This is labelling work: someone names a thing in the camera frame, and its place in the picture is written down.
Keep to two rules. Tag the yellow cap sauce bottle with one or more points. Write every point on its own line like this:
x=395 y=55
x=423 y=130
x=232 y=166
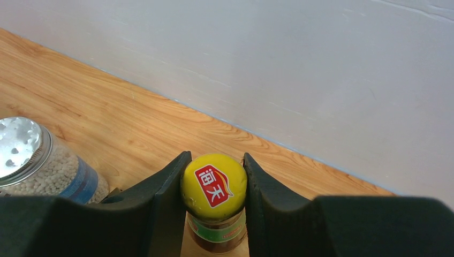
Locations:
x=213 y=188

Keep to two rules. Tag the silver lid jar back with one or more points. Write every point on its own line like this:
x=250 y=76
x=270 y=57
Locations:
x=35 y=162

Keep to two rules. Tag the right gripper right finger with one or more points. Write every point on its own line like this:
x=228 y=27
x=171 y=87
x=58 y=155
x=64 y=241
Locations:
x=281 y=222

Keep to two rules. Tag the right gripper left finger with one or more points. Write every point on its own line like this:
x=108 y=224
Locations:
x=147 y=219

